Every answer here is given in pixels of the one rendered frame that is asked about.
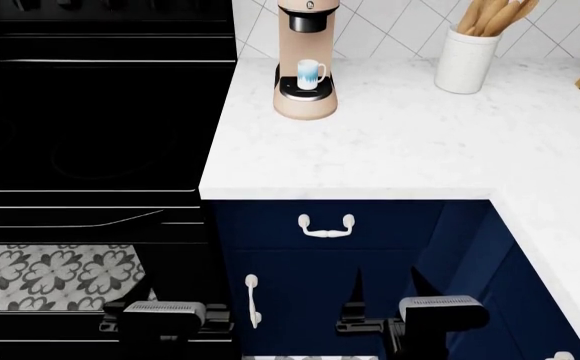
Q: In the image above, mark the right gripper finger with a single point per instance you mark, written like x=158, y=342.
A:
x=422, y=287
x=356, y=300

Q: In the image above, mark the beige coffee machine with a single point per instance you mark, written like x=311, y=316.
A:
x=304, y=45

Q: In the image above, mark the navy blue cabinet door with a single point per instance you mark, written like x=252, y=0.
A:
x=310, y=292

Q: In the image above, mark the navy blue corner cabinet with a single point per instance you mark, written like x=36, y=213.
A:
x=515, y=285

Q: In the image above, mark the navy blue drawer front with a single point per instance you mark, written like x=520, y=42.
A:
x=270, y=225

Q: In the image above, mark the black electric stove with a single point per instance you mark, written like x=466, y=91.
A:
x=95, y=123

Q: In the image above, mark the white ceramic utensil crock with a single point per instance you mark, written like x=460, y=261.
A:
x=465, y=63

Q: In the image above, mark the white and blue mug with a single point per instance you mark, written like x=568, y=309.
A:
x=307, y=75

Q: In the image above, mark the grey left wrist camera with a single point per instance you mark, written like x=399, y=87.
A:
x=162, y=308

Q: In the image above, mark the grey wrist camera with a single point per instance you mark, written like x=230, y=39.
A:
x=162, y=308
x=440, y=302

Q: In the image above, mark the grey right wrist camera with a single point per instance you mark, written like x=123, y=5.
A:
x=440, y=302

